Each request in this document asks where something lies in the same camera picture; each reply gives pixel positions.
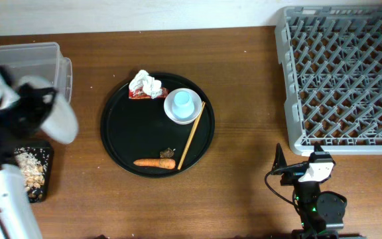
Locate white tissue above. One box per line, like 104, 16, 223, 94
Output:
129, 70, 162, 97

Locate grey plate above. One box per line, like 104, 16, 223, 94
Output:
15, 76, 79, 144

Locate round black tray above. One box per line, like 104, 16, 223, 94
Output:
99, 72, 216, 179

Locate clear plastic bin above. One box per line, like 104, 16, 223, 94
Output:
0, 42, 73, 102

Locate grey dishwasher rack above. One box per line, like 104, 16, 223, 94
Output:
275, 5, 382, 155

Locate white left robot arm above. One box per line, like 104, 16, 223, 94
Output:
0, 66, 58, 238

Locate red snack wrapper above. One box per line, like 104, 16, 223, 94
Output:
129, 88, 168, 100

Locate black rectangular food-waste tray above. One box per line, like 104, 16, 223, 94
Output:
13, 139, 55, 204

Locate wooden chopstick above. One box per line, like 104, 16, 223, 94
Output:
177, 102, 206, 170

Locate brown food scrap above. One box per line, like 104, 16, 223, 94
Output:
160, 148, 174, 158

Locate rice and nutshell scraps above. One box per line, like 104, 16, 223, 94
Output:
14, 147, 51, 200

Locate light blue cup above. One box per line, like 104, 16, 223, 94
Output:
172, 91, 194, 119

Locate orange carrot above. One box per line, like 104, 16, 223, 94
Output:
133, 158, 176, 169

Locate pink bowl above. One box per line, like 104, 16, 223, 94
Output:
164, 88, 202, 125

